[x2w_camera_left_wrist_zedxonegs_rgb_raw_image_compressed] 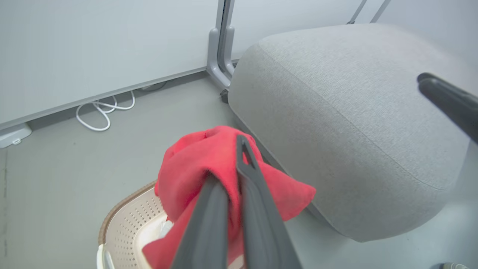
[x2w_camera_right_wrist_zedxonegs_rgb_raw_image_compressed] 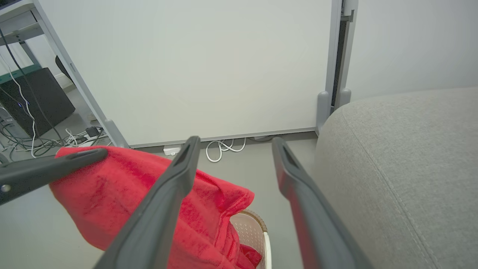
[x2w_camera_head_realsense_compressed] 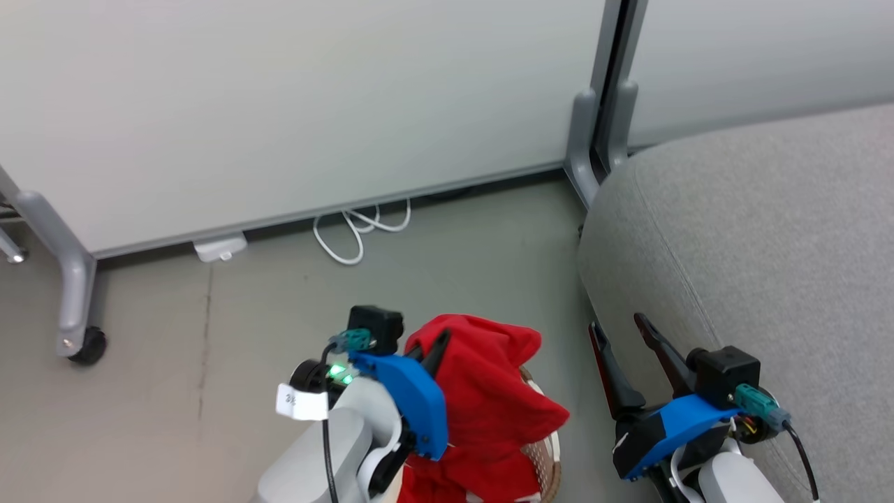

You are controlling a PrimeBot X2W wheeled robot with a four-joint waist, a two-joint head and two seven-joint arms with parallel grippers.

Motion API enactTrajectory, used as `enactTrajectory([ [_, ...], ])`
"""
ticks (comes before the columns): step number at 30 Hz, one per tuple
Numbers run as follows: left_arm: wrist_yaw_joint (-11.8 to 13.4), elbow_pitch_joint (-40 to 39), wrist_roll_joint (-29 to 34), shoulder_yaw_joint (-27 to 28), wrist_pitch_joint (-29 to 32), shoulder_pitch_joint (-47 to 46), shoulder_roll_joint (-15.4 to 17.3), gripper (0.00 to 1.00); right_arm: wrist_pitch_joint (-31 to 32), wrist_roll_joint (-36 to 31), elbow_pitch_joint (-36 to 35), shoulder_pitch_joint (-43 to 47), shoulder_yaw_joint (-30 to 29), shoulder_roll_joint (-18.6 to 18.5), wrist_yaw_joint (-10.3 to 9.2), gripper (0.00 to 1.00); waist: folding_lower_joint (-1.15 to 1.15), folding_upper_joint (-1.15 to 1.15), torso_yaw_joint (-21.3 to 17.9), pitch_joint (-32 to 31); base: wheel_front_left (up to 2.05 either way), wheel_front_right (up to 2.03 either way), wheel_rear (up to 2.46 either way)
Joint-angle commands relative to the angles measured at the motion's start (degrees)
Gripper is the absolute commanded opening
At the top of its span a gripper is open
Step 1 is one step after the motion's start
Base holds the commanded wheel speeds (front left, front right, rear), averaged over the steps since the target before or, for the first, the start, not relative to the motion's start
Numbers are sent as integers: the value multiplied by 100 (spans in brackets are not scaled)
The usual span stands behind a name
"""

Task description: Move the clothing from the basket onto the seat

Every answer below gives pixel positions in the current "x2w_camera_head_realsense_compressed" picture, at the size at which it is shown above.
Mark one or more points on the cream perforated laundry basket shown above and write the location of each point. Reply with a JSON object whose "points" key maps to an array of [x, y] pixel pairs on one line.
{"points": [[550, 454]]}

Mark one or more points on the grey partition foot bracket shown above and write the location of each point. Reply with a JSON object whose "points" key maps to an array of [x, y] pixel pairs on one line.
{"points": [[621, 126], [580, 140]]}

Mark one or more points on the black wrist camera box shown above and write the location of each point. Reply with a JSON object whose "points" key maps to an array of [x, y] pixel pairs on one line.
{"points": [[726, 374], [377, 327]]}

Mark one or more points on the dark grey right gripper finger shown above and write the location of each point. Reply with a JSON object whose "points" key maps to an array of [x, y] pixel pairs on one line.
{"points": [[667, 353], [614, 377]]}

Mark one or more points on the grey fabric sofa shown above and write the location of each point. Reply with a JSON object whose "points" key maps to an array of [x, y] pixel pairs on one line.
{"points": [[768, 244]]}

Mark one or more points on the red shorts with white stripes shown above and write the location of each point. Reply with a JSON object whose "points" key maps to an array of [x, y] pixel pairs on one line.
{"points": [[489, 398]]}

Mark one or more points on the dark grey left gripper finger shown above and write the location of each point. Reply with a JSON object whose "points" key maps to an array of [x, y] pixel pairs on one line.
{"points": [[436, 353]]}

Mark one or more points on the grey partition leg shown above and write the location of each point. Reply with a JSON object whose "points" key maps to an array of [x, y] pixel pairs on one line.
{"points": [[10, 251], [75, 293]]}

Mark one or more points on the white power adapter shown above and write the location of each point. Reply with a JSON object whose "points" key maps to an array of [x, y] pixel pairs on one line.
{"points": [[220, 249]]}

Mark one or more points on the black caster wheel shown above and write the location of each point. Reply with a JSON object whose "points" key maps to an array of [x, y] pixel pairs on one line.
{"points": [[92, 347]]}

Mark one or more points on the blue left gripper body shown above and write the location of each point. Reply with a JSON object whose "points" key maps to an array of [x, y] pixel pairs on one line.
{"points": [[412, 398]]}

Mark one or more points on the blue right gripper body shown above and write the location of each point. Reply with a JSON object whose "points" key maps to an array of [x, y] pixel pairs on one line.
{"points": [[670, 426]]}

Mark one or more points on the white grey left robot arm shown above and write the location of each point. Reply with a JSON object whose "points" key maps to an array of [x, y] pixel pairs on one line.
{"points": [[314, 454]]}

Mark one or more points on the grey partition post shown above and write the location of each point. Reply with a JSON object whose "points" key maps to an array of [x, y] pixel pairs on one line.
{"points": [[604, 42]]}

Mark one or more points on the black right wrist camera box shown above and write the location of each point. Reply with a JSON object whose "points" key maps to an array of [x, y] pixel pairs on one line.
{"points": [[726, 374]]}

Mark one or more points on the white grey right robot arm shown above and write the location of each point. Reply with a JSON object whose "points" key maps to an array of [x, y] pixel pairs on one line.
{"points": [[733, 483]]}

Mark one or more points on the white partition panel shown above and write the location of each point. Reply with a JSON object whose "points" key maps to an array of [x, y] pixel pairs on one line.
{"points": [[279, 105], [768, 56]]}

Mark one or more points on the white paper label tag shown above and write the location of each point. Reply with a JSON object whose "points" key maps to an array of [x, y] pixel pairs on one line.
{"points": [[302, 403]]}

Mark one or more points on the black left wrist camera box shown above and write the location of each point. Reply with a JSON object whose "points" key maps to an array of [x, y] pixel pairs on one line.
{"points": [[377, 327]]}

